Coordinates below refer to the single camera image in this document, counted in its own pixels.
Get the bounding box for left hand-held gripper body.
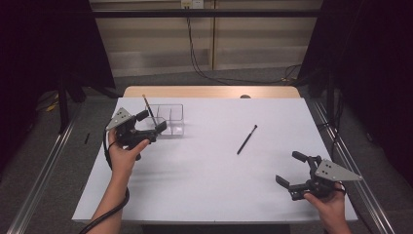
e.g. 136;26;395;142
105;107;159;151

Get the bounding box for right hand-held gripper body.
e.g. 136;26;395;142
287;155;364;202

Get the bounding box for black orange-tipped makeup brush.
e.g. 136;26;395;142
141;94;160;130

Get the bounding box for clear plastic compartment organizer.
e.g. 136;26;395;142
142;103;185;137

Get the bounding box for slim black makeup brush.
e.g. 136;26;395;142
236;124;258;156

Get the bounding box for person's left hand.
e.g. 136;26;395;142
106;130;151;178

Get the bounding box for person's right hand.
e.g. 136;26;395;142
303;182;347;225

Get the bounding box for wooden table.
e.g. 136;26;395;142
122;85;301;99

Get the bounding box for white table board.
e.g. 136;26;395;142
71;97;358;225

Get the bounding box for dark curtain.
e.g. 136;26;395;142
0;0;116;174
296;0;413;178

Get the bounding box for right hand-held gripper black cable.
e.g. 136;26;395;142
334;181;347;197

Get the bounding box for hand-held gripper black cable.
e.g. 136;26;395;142
77;128;131;234
334;181;347;197

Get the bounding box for black floor cables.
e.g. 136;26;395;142
316;94;346;158

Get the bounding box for aluminium rail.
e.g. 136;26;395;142
6;106;82;234
313;100;395;234

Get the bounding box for black metal stand post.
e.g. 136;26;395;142
325;71;335;125
57;77;70;134

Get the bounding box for black wall power cable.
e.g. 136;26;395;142
185;7;303;86

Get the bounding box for left hand-held gripper black cable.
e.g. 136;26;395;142
77;128;131;234

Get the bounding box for white wall outlet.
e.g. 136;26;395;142
180;0;205;10

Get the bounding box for black metal frame bar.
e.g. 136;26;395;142
92;9;322;19

